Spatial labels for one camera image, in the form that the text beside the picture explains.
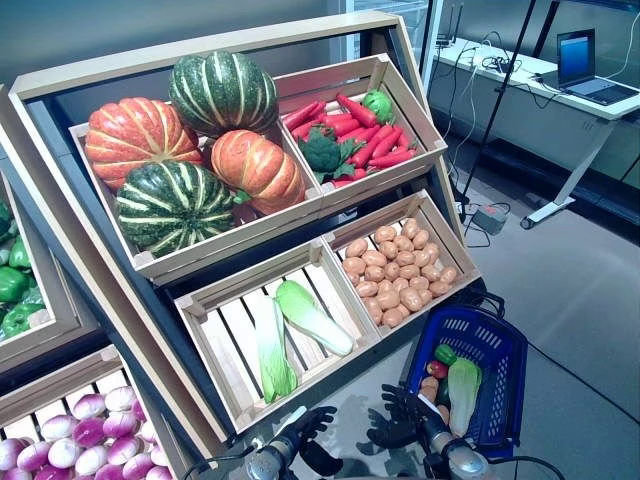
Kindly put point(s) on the wooden cabbage crate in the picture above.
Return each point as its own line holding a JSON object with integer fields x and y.
{"x": 235, "y": 345}

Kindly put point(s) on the purple white turnip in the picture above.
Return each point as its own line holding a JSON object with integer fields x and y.
{"x": 59, "y": 427}
{"x": 149, "y": 431}
{"x": 89, "y": 432}
{"x": 120, "y": 425}
{"x": 89, "y": 406}
{"x": 120, "y": 398}

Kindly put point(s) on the dark green cucumber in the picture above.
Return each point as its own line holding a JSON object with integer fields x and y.
{"x": 443, "y": 392}

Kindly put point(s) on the red toy carrot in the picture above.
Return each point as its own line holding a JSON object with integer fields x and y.
{"x": 345, "y": 122}
{"x": 387, "y": 141}
{"x": 301, "y": 116}
{"x": 356, "y": 109}
{"x": 365, "y": 150}
{"x": 392, "y": 159}

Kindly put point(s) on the green bell pepper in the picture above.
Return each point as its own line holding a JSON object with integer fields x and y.
{"x": 445, "y": 354}
{"x": 4, "y": 220}
{"x": 20, "y": 252}
{"x": 10, "y": 285}
{"x": 378, "y": 106}
{"x": 17, "y": 320}

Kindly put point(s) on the wooden pumpkin crate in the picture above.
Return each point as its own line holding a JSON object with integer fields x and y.
{"x": 230, "y": 235}

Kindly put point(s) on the green striped pumpkin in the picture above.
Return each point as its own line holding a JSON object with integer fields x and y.
{"x": 172, "y": 210}
{"x": 220, "y": 92}

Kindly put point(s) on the wooden carrot crate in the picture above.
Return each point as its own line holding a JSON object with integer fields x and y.
{"x": 385, "y": 175}

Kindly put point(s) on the large orange pumpkin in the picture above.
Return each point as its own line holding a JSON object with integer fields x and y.
{"x": 135, "y": 135}

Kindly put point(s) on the brown potato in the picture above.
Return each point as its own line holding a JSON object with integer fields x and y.
{"x": 367, "y": 288}
{"x": 385, "y": 233}
{"x": 448, "y": 275}
{"x": 439, "y": 288}
{"x": 411, "y": 228}
{"x": 393, "y": 317}
{"x": 374, "y": 258}
{"x": 444, "y": 414}
{"x": 429, "y": 395}
{"x": 431, "y": 382}
{"x": 388, "y": 249}
{"x": 354, "y": 265}
{"x": 431, "y": 250}
{"x": 420, "y": 239}
{"x": 372, "y": 309}
{"x": 411, "y": 297}
{"x": 431, "y": 273}
{"x": 387, "y": 299}
{"x": 357, "y": 247}

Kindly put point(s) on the blue plastic shopping basket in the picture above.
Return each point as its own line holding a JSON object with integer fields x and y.
{"x": 422, "y": 350}

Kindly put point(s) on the white desk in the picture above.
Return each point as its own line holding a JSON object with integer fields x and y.
{"x": 500, "y": 100}

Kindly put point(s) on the black wifi router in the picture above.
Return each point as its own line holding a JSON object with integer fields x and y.
{"x": 444, "y": 41}

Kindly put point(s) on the black tripod pole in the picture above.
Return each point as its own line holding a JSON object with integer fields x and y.
{"x": 497, "y": 100}

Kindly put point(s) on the open grey laptop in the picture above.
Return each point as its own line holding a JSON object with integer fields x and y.
{"x": 575, "y": 55}

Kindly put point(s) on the small orange pumpkin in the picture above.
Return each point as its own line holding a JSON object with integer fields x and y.
{"x": 260, "y": 167}

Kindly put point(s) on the green broccoli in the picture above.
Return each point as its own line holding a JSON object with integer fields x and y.
{"x": 322, "y": 150}

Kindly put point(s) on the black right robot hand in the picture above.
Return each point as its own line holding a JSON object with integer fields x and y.
{"x": 415, "y": 422}

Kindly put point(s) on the napa cabbage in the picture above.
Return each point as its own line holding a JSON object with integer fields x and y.
{"x": 275, "y": 355}
{"x": 462, "y": 395}
{"x": 315, "y": 320}

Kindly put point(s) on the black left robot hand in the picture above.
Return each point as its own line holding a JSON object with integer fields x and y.
{"x": 312, "y": 425}

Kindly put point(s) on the wooden pepper crate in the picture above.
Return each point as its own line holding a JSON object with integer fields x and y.
{"x": 37, "y": 317}

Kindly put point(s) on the grey floor box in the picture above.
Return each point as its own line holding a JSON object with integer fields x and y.
{"x": 490, "y": 220}

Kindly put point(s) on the red apple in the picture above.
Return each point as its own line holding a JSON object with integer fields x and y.
{"x": 437, "y": 369}

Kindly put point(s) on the wooden display shelf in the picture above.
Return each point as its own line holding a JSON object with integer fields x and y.
{"x": 75, "y": 305}
{"x": 200, "y": 45}

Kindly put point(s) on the wooden potato crate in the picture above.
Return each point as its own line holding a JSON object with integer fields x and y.
{"x": 452, "y": 240}

